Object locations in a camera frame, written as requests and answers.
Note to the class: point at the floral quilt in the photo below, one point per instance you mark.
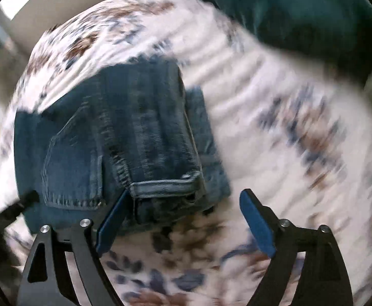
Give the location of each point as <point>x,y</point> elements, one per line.
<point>268,102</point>

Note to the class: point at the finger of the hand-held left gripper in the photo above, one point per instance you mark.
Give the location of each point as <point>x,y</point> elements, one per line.
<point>17,208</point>

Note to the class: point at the folded light blue jeans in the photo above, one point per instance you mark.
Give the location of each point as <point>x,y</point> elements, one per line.
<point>205,134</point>

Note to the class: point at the dark blue jeans pants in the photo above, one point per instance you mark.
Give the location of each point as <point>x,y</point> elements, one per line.
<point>135,127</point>

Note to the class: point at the large dark teal pillow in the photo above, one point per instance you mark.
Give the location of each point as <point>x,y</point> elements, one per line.
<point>284,16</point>

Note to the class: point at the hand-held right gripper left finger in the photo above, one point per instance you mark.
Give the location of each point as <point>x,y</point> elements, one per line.
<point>112,223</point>

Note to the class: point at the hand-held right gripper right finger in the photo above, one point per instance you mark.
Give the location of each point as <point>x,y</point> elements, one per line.
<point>257,226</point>

